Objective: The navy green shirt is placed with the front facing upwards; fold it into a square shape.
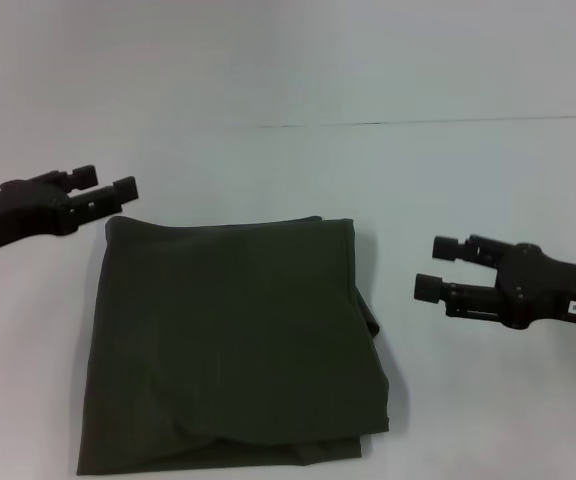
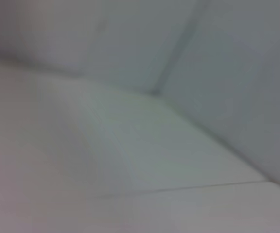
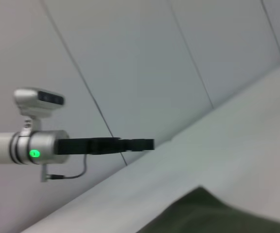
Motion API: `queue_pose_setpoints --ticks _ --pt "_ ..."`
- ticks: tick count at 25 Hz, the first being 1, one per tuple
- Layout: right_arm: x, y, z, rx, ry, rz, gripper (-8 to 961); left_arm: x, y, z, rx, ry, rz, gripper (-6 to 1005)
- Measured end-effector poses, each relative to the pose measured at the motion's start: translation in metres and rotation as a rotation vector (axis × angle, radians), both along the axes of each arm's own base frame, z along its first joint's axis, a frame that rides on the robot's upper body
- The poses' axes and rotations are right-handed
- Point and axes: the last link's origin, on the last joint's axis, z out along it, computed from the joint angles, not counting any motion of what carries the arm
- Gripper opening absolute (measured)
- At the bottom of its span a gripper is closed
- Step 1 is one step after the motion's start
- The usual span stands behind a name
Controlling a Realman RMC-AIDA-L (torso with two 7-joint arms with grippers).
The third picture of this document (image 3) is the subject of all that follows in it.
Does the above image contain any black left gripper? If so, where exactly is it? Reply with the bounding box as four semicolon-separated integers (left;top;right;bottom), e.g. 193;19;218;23
55;137;155;156

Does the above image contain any dark green FREE print t-shirt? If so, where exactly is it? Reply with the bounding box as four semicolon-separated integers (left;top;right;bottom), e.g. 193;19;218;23
134;185;280;233

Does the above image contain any silver vented wrist camera box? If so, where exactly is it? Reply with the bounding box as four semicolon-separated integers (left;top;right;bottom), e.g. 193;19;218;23
13;87;66;137

